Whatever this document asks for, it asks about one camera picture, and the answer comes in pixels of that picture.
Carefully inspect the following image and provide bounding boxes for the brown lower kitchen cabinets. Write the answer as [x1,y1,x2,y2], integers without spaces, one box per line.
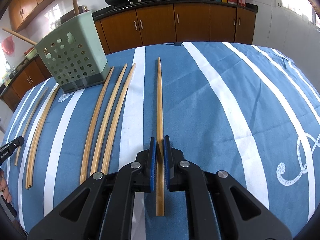
[0,2,258,113]

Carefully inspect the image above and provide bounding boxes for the person's left hand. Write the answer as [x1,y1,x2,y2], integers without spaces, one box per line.
[0,169,12,203]

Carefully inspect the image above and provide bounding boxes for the green basin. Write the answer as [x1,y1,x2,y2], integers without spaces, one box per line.
[24,47,37,61]

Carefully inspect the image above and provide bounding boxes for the blue white striped tablecloth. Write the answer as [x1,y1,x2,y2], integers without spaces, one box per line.
[3,42,319,236]

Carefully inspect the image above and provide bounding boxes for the green perforated utensil holder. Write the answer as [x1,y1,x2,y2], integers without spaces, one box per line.
[35,11,110,93]

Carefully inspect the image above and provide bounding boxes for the black countertop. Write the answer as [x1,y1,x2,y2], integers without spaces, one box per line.
[0,0,258,98]

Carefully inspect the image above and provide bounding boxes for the window right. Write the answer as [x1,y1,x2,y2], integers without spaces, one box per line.
[278,0,319,29]

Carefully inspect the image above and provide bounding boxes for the red bag hanging on wall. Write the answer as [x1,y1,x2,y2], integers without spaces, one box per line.
[1,36,14,56]

